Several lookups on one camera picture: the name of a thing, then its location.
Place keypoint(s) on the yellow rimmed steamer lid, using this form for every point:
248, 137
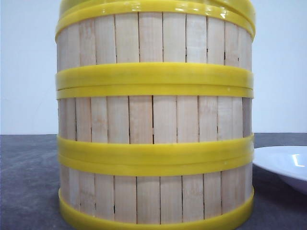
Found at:
240, 12

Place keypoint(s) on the front bamboo steamer basket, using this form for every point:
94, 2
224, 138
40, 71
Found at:
210, 201

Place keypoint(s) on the white plate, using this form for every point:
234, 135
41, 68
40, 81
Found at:
289, 162

